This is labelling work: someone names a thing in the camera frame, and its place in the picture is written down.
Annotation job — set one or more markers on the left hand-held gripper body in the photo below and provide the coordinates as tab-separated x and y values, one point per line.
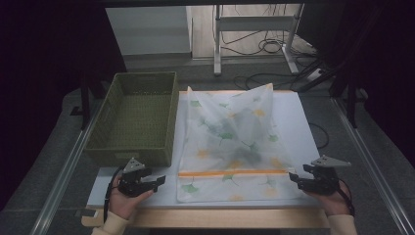
133	186

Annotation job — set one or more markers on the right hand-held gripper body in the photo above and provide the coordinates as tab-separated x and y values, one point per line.
323	182

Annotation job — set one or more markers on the white leaf print laundry bag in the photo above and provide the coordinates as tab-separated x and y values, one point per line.
212	182

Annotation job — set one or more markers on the green woven basket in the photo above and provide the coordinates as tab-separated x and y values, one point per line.
137	124

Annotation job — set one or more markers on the person's left hand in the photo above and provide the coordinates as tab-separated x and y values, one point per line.
122	204

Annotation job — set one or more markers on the person's right hand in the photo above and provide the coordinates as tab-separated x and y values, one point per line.
336	204

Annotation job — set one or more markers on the black tape piece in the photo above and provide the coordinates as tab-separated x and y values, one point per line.
86	213

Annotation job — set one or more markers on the black metal stand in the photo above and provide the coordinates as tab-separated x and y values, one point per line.
85	104
351	101

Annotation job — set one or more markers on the white power strip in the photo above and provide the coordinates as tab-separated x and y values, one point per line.
314	75

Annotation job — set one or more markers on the dark curtain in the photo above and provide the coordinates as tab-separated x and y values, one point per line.
39	81
391	81

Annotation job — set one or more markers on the white cabinet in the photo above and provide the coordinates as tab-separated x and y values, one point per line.
147	29

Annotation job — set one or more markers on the white metal stand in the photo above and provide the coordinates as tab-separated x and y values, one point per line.
254	23

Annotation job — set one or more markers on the aluminium rail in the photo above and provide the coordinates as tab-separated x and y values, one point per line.
62	182
375	169

